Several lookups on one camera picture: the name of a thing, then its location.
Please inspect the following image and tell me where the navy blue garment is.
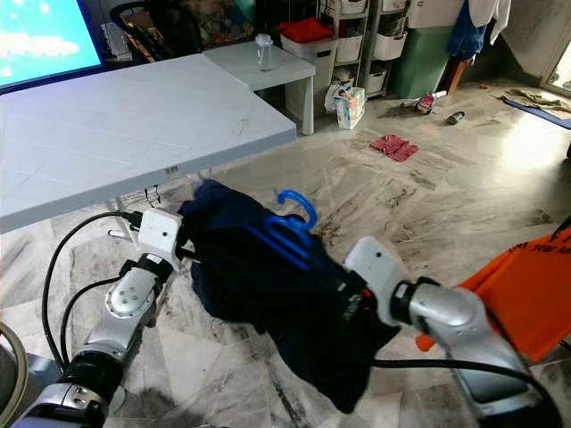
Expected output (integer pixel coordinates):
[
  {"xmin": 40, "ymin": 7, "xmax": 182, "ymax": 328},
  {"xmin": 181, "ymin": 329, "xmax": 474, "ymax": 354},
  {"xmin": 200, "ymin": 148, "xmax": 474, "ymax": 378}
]
[{"xmin": 178, "ymin": 178, "xmax": 401, "ymax": 413}]

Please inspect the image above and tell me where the blue plastic hanger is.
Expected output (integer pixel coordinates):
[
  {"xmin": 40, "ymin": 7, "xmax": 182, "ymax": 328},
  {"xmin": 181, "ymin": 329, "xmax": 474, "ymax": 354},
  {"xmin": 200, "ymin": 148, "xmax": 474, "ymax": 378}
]
[{"xmin": 243, "ymin": 189, "xmax": 319, "ymax": 271}]

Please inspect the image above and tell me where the white folding table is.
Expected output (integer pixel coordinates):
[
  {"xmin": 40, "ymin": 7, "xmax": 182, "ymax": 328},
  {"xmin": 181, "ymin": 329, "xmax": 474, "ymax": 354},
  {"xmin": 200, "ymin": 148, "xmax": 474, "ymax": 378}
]
[{"xmin": 0, "ymin": 53, "xmax": 297, "ymax": 242}]

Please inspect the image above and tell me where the pink floor rag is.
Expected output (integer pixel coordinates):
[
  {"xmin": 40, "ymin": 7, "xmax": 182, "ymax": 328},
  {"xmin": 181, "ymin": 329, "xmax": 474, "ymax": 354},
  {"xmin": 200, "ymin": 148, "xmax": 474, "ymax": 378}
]
[{"xmin": 370, "ymin": 134, "xmax": 420, "ymax": 163}]

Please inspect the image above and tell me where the orange printed t-shirt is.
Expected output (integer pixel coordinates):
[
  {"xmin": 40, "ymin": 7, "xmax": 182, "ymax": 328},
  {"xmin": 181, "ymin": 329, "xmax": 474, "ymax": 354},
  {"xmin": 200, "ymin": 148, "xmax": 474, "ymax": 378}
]
[{"xmin": 415, "ymin": 218, "xmax": 571, "ymax": 365}]

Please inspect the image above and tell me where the clear plastic bottle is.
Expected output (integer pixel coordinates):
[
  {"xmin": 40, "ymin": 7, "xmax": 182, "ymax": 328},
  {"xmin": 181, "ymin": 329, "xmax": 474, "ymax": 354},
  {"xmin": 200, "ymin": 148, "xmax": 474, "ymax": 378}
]
[{"xmin": 255, "ymin": 34, "xmax": 275, "ymax": 72}]

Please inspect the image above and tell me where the black stroller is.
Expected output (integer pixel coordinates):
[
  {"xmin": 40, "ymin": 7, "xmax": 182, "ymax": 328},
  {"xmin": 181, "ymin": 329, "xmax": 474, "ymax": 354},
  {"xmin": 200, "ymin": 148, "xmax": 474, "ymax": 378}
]
[{"xmin": 109, "ymin": 0, "xmax": 206, "ymax": 65}]

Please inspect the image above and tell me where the white storage bin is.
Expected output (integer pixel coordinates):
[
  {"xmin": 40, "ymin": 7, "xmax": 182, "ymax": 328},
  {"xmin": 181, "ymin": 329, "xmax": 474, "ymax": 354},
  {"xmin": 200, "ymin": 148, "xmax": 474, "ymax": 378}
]
[{"xmin": 281, "ymin": 36, "xmax": 338, "ymax": 90}]

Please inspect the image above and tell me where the green laundry bin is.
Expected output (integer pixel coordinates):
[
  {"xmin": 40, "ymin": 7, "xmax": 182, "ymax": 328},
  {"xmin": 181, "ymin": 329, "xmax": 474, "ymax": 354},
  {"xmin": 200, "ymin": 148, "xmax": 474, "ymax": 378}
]
[{"xmin": 388, "ymin": 25, "xmax": 456, "ymax": 99}]

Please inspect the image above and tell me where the red folded cloth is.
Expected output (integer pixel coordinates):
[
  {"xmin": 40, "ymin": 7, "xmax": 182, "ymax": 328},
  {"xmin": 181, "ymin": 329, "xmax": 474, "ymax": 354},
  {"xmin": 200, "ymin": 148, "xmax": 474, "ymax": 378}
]
[{"xmin": 278, "ymin": 16, "xmax": 335, "ymax": 45}]

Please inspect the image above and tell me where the flat screen television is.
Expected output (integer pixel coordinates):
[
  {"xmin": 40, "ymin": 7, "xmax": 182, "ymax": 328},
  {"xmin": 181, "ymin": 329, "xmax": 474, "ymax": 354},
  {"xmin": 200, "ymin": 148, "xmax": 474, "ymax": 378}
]
[{"xmin": 0, "ymin": 0, "xmax": 103, "ymax": 90}]

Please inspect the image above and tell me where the white drawer shelf unit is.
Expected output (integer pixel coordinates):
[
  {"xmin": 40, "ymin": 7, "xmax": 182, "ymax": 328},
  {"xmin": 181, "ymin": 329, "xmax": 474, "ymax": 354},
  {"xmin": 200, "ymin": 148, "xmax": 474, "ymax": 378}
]
[{"xmin": 326, "ymin": 0, "xmax": 411, "ymax": 97}]

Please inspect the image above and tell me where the blue edged floor mat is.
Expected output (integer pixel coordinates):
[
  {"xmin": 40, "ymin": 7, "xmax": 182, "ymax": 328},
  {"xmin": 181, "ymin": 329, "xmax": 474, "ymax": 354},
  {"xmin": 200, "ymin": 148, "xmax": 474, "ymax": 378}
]
[{"xmin": 502, "ymin": 87, "xmax": 571, "ymax": 130}]

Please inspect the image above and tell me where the blue hanging garment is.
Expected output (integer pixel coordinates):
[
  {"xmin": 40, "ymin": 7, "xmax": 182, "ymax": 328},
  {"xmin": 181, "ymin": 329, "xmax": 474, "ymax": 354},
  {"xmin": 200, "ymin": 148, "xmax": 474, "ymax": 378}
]
[{"xmin": 449, "ymin": 9, "xmax": 489, "ymax": 59}]

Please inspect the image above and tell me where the white hanging garment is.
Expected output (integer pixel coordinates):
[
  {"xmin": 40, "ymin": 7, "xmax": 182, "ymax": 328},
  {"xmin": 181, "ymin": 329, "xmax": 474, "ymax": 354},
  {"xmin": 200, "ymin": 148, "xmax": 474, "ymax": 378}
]
[{"xmin": 468, "ymin": 0, "xmax": 512, "ymax": 44}]

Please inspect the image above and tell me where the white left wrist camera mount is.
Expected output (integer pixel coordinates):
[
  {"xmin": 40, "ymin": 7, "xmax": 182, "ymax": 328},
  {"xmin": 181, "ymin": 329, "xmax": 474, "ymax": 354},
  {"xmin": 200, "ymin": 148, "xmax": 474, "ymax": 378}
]
[{"xmin": 138, "ymin": 208, "xmax": 185, "ymax": 273}]

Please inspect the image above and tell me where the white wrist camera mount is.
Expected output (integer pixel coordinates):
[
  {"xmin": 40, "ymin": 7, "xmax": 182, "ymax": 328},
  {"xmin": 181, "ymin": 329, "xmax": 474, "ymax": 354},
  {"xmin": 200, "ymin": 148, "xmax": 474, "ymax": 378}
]
[
  {"xmin": 343, "ymin": 236, "xmax": 411, "ymax": 326},
  {"xmin": 138, "ymin": 208, "xmax": 185, "ymax": 273}
]

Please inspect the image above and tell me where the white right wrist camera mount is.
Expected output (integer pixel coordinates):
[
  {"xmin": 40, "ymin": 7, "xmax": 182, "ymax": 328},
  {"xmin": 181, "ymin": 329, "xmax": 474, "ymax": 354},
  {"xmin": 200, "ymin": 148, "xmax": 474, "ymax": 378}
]
[{"xmin": 343, "ymin": 236, "xmax": 411, "ymax": 326}]

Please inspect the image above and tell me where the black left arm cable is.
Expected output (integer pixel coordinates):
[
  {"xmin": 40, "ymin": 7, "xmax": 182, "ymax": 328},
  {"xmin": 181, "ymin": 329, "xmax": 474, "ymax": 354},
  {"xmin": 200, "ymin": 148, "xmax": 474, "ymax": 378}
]
[{"xmin": 61, "ymin": 276, "xmax": 121, "ymax": 358}]

